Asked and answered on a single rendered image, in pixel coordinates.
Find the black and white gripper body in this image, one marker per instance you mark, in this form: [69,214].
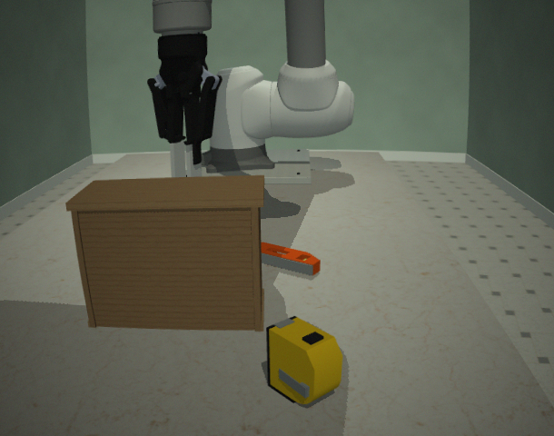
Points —
[183,53]

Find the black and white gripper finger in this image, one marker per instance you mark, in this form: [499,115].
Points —
[166,102]
[198,118]

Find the orange spirit level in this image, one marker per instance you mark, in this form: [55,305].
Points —
[294,260]

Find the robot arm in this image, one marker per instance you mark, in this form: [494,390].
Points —
[307,101]

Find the brown wooden cabinet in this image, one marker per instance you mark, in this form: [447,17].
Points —
[177,253]

